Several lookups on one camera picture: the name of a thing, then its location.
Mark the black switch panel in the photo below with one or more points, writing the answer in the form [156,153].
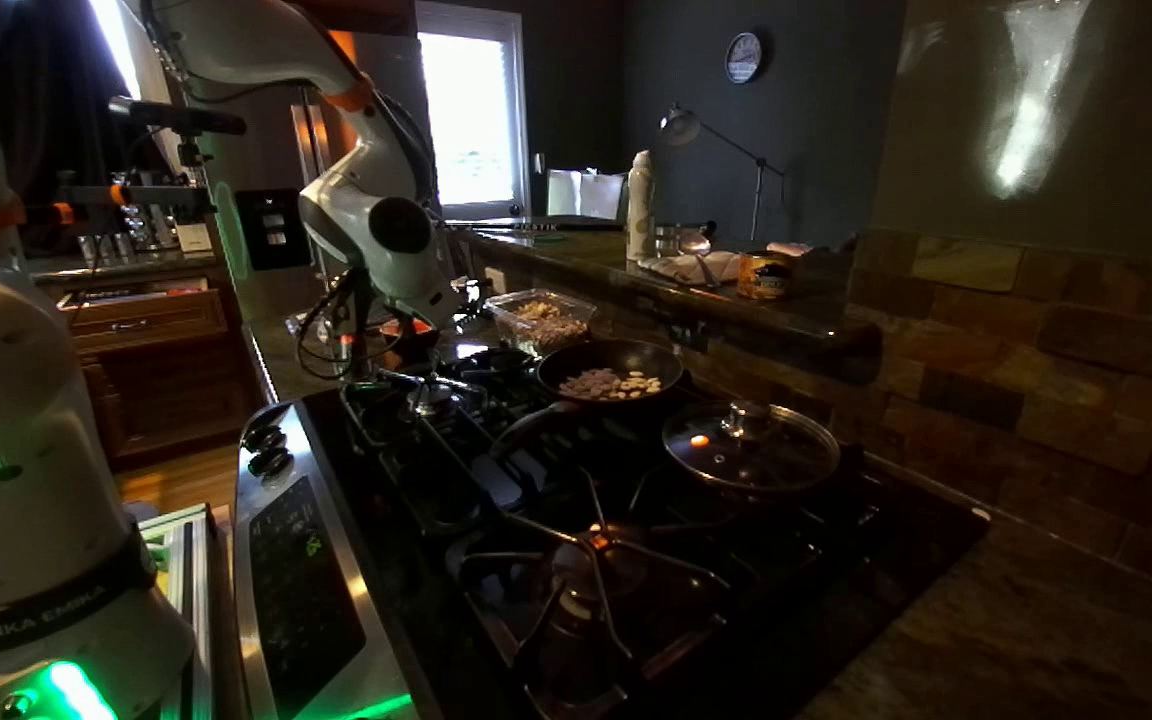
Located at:
[268,227]

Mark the black rod with orange clamp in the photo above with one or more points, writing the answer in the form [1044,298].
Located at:
[136,198]

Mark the black frying pan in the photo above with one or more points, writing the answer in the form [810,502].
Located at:
[578,358]

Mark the white spray bottle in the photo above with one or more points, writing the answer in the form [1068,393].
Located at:
[641,201]

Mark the black stove knob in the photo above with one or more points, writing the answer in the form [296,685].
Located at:
[266,425]
[273,461]

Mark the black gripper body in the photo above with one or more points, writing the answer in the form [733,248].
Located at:
[427,337]

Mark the grey folded cloth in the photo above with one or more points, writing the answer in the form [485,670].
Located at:
[688,267]

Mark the black gas stove top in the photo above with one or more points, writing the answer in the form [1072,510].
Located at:
[296,603]

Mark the black desk lamp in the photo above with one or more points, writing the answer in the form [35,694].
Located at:
[676,125]

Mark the clear plastic container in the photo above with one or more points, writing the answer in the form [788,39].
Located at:
[543,344]

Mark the white food pieces heap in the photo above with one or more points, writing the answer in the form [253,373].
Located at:
[543,319]
[608,384]

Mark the round wall clock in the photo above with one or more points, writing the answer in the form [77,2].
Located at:
[747,59]

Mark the wooden drawer cabinet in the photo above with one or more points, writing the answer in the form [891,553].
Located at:
[151,344]

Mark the small lit screen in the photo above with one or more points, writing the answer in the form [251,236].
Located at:
[583,195]

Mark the bright window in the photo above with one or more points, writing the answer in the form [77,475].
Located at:
[471,120]

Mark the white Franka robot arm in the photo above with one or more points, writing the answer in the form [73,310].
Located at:
[17,441]

